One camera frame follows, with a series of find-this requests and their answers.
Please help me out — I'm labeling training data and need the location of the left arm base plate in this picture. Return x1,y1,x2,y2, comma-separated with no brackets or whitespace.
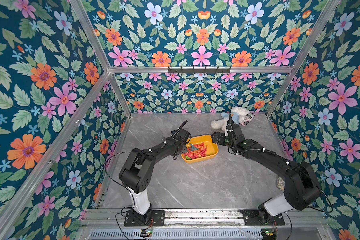
124,209,166,227

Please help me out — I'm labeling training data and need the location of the yellow plastic storage box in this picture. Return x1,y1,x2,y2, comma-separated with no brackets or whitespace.
181,135,219,164

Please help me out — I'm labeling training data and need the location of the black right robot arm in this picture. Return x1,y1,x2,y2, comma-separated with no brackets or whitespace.
212,132,323,218

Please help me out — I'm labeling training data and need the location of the patterned pouch near bear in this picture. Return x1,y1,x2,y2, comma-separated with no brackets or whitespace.
241,113,255,126

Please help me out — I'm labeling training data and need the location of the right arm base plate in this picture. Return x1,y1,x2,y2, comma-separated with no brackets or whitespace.
239,209,285,226

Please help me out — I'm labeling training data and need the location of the aluminium front rail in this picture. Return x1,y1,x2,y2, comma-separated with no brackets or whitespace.
81,208,329,228

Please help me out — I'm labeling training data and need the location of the pile of clothespins in box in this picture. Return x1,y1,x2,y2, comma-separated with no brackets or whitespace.
182,143,208,160

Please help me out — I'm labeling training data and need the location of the black hook rail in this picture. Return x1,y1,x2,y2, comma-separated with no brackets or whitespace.
167,67,231,75

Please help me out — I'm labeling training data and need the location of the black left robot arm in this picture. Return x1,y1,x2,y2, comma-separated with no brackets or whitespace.
119,129,191,216

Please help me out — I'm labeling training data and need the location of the white teddy bear blue shirt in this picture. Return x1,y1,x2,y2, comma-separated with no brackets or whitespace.
211,107,250,131

